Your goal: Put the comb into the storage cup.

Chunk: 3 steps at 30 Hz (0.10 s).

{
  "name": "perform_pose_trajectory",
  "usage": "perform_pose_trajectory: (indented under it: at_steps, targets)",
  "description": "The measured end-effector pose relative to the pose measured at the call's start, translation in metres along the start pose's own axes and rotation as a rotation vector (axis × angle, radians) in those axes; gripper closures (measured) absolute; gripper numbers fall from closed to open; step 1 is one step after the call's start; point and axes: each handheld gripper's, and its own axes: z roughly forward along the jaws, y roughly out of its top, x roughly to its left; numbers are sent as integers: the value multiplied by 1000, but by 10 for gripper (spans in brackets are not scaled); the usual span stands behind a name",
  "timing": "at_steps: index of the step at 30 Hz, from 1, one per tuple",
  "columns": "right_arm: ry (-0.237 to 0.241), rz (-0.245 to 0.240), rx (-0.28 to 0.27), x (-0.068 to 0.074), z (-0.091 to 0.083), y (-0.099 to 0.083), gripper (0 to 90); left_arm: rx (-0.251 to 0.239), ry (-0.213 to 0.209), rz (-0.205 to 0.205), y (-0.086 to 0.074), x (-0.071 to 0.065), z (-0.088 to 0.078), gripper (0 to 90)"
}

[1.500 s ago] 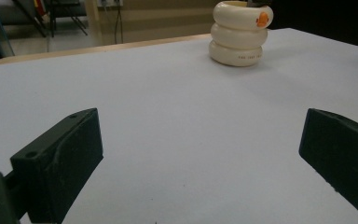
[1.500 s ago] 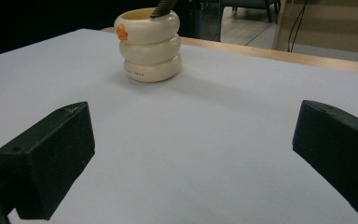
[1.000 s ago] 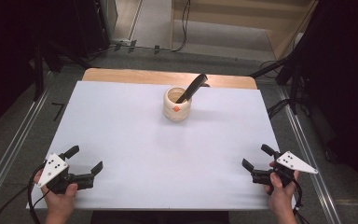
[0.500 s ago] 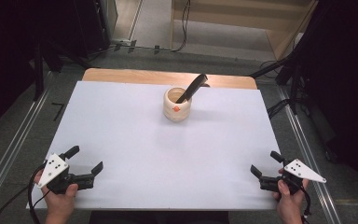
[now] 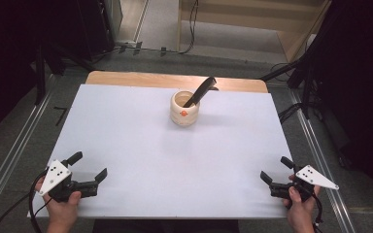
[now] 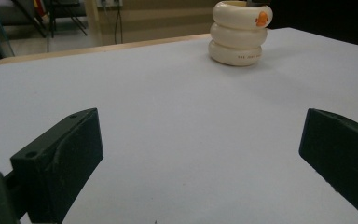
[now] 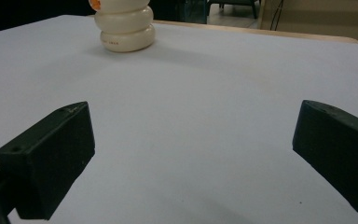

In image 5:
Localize aluminium floor rail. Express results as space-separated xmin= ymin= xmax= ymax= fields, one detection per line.
xmin=288 ymin=88 xmax=357 ymax=233
xmin=0 ymin=74 xmax=59 ymax=227

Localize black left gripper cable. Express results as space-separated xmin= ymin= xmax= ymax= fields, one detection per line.
xmin=0 ymin=171 xmax=53 ymax=233

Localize cream ribbed ceramic cup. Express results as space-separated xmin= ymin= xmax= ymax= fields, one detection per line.
xmin=169 ymin=90 xmax=201 ymax=127

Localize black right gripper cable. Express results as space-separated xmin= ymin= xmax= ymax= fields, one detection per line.
xmin=311 ymin=193 xmax=325 ymax=233

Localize power strip with plugs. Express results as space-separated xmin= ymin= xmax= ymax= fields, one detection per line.
xmin=117 ymin=40 xmax=168 ymax=58

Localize person's dark lap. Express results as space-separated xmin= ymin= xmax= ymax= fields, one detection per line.
xmin=91 ymin=218 xmax=241 ymax=233

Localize black comb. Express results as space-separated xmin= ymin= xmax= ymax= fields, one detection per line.
xmin=183 ymin=76 xmax=220 ymax=109

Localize dark curtain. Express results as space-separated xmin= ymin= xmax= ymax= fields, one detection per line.
xmin=310 ymin=0 xmax=373 ymax=215
xmin=0 ymin=0 xmax=90 ymax=148

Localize wooden table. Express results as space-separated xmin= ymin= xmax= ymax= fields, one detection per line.
xmin=85 ymin=71 xmax=269 ymax=94

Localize light wooden shelf unit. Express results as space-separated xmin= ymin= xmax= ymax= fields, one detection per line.
xmin=177 ymin=0 xmax=333 ymax=63

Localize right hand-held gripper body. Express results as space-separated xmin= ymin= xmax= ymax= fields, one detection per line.
xmin=269 ymin=164 xmax=340 ymax=202

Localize person's right hand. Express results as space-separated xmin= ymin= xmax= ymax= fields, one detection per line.
xmin=282 ymin=185 xmax=322 ymax=226

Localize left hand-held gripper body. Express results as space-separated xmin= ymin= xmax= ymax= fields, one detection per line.
xmin=38 ymin=154 xmax=99 ymax=204

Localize white table mat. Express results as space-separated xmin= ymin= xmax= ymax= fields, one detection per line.
xmin=27 ymin=83 xmax=294 ymax=219

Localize person's left hand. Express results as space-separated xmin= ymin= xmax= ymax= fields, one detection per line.
xmin=34 ymin=176 xmax=83 ymax=225

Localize black floor cables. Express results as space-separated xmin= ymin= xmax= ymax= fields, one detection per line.
xmin=277 ymin=102 xmax=304 ymax=124

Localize black metal stand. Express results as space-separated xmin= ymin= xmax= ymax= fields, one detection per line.
xmin=34 ymin=40 xmax=47 ymax=107
xmin=259 ymin=48 xmax=319 ymax=120

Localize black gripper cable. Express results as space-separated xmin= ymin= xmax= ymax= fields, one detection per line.
xmin=0 ymin=171 xmax=53 ymax=233
xmin=311 ymin=193 xmax=325 ymax=233

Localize black hanging cable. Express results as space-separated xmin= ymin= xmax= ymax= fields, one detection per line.
xmin=178 ymin=0 xmax=199 ymax=55

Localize dark cabinet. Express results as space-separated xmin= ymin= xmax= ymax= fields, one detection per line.
xmin=76 ymin=0 xmax=124 ymax=60

